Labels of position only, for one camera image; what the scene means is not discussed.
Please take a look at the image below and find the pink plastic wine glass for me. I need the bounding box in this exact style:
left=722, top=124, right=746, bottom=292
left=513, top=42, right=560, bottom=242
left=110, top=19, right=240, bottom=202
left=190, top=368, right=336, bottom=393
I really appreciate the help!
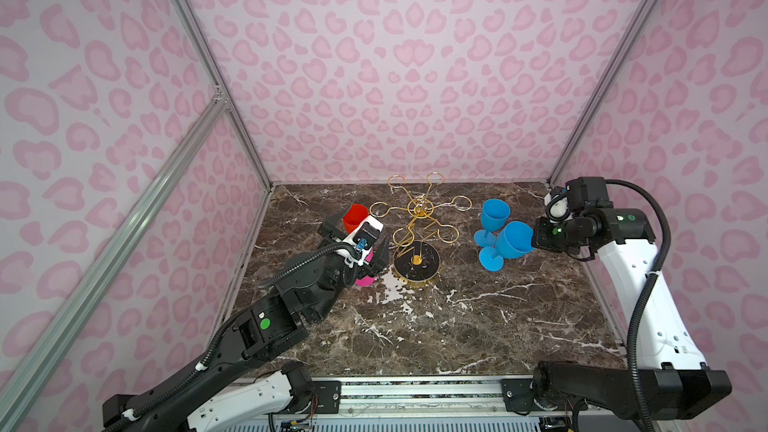
left=355, top=250, right=378, bottom=287

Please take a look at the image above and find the blue wine glass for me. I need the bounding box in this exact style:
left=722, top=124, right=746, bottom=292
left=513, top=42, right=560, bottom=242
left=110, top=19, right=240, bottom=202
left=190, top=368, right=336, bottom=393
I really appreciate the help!
left=473, top=199, right=511, bottom=248
left=479, top=221, right=534, bottom=272

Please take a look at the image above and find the red plastic wine glass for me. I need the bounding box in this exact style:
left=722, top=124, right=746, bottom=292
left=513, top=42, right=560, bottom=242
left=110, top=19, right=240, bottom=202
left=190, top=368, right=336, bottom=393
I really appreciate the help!
left=342, top=204, right=369, bottom=234

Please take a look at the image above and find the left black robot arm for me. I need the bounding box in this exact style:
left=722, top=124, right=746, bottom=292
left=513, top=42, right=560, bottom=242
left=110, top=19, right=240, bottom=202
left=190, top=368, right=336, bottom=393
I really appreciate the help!
left=102, top=231, right=390, bottom=431

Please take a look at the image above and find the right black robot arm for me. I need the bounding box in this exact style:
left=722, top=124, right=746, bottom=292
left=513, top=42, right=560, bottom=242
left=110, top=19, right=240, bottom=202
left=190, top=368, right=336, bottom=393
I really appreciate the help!
left=531, top=177, right=732, bottom=431

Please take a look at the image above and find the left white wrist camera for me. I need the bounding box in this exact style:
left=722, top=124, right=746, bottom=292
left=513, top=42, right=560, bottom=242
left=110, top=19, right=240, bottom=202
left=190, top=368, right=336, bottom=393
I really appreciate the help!
left=338, top=216, right=384, bottom=267

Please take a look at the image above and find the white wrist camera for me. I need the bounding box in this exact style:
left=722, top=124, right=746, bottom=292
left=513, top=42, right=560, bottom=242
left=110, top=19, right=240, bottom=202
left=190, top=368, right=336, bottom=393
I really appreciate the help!
left=545, top=187, right=571, bottom=223
left=338, top=216, right=384, bottom=267

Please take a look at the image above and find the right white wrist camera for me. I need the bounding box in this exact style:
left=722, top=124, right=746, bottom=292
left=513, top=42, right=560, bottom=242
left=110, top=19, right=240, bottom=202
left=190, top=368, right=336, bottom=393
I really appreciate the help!
left=545, top=187, right=571, bottom=223

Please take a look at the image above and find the gold wire glass rack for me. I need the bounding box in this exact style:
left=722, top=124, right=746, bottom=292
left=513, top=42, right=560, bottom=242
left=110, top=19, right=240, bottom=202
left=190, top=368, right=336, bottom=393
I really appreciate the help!
left=368, top=171, right=473, bottom=288

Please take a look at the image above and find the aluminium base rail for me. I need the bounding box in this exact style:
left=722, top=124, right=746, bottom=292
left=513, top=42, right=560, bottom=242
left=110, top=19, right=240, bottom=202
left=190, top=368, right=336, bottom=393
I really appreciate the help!
left=161, top=375, right=688, bottom=432

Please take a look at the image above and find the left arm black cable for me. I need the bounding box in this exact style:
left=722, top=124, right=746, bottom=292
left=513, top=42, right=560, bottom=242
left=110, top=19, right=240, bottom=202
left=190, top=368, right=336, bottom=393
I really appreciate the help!
left=116, top=241, right=361, bottom=421

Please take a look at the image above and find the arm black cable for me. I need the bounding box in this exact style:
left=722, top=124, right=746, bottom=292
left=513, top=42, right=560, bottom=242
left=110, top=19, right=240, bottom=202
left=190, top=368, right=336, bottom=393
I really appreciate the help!
left=116, top=241, right=361, bottom=421
left=602, top=178, right=672, bottom=432

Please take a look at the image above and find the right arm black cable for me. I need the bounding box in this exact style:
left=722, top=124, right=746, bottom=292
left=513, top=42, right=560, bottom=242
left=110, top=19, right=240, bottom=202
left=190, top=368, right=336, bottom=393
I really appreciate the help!
left=602, top=178, right=672, bottom=432

